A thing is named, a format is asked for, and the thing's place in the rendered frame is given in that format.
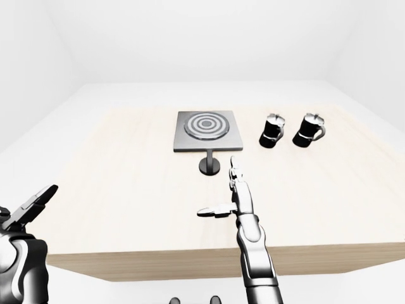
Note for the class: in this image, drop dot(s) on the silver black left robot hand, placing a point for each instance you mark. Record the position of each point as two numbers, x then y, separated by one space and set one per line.
30 204

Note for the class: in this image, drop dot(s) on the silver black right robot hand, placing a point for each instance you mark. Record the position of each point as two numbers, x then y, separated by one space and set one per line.
242 198

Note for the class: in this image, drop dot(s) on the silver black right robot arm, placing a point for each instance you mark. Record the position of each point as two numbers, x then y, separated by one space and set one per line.
257 253

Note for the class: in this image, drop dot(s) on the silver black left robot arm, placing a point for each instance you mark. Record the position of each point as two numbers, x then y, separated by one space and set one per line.
22 269

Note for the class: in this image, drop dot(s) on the round black stove knob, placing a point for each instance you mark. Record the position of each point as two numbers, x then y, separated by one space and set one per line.
209 164

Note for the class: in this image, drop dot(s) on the flat dark stove plate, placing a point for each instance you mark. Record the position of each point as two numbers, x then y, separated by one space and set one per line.
207 130

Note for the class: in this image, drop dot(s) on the black and silver mug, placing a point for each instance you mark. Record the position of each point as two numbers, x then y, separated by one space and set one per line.
271 131
306 131

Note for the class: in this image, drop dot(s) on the small dark rounded shape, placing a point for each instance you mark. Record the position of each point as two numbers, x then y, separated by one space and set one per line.
215 300
174 300

